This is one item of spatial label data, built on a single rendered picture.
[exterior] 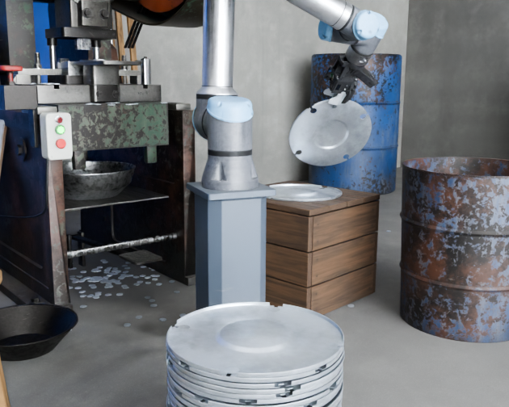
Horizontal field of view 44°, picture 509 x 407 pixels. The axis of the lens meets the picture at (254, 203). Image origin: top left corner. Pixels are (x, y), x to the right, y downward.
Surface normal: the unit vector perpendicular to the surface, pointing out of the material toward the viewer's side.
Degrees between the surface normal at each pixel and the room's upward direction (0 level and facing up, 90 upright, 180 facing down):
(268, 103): 90
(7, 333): 49
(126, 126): 90
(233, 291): 90
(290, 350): 0
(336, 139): 123
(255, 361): 0
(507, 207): 92
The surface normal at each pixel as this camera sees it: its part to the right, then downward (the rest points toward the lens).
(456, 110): -0.77, 0.12
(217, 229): -0.37, 0.18
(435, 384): 0.00, -0.98
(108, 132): 0.63, 0.16
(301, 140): 0.14, 0.70
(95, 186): 0.41, 0.43
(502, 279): 0.15, 0.23
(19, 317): 0.32, -0.51
